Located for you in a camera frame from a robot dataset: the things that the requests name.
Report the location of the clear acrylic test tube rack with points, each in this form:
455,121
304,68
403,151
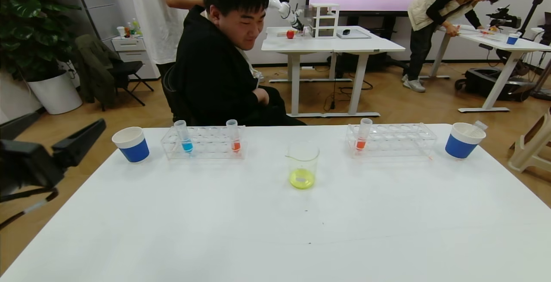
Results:
396,140
211,146

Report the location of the red apple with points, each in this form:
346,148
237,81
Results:
290,34

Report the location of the person in beige vest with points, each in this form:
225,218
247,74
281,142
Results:
430,6

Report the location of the small white drawer organizer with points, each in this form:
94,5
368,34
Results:
323,19

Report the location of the white drawer cabinet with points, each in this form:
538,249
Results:
131,45

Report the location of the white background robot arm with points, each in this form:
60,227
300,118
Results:
284,8

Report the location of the white desk with angled legs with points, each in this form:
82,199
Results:
516,45

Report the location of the black tripod stand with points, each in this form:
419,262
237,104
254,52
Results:
533,6

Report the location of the black background robot gripper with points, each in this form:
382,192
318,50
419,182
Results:
506,17

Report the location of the yellow pigment test tube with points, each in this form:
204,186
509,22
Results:
478,126

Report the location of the standing person white shirt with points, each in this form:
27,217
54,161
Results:
155,15

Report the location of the white plant pot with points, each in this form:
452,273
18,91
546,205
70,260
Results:
56,94

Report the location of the green leafy plant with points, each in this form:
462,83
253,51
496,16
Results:
30,23

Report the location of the clear glass beaker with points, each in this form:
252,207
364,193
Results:
302,178

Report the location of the small white cup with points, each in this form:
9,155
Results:
121,31

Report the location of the red pigment test tube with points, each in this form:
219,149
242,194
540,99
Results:
361,143
235,145

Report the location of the grey flat tablet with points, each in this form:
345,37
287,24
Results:
357,34

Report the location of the white standing desk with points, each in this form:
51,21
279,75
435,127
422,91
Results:
335,44

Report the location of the orange drink bottle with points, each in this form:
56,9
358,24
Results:
127,30

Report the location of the black folding chair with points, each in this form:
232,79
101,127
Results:
125,67

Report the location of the blue white paper cup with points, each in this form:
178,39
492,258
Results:
135,149
459,146

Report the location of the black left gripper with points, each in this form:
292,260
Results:
30,162

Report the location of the small blue paper cup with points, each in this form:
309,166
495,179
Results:
513,38

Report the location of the green drink bottle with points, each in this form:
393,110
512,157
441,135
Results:
135,27

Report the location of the dark green jacket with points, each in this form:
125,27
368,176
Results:
92,66

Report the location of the seated person in black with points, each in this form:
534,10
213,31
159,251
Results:
215,71

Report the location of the blue pigment test tube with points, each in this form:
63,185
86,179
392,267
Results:
187,145

